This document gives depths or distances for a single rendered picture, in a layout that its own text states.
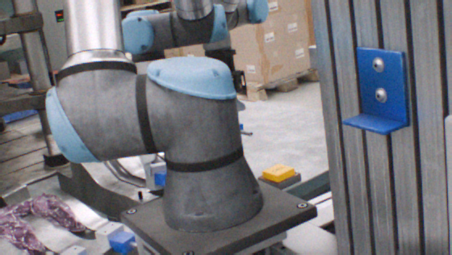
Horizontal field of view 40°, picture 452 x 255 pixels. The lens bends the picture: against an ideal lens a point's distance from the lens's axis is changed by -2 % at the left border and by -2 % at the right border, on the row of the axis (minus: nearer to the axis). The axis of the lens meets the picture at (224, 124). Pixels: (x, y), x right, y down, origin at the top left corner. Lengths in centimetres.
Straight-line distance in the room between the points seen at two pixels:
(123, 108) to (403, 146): 37
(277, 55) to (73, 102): 460
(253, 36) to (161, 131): 451
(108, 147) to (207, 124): 14
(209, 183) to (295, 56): 474
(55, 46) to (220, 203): 142
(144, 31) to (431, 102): 69
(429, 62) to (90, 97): 45
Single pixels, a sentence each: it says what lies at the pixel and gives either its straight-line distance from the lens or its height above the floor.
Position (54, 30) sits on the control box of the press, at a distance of 221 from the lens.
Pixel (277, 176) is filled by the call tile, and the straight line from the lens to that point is 158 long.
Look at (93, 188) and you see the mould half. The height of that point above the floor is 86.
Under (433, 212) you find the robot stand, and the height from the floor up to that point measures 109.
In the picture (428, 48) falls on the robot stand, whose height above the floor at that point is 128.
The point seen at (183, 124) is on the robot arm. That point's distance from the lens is 85.
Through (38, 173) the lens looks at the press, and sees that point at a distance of 212.
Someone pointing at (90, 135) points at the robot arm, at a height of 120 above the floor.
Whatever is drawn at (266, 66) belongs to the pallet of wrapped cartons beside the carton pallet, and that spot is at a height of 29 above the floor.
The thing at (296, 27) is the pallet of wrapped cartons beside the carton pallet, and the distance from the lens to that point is 558.
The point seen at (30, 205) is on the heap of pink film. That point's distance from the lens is 152.
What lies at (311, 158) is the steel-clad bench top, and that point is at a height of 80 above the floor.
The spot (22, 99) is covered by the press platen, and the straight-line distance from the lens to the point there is 207.
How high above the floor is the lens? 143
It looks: 17 degrees down
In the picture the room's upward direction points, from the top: 9 degrees counter-clockwise
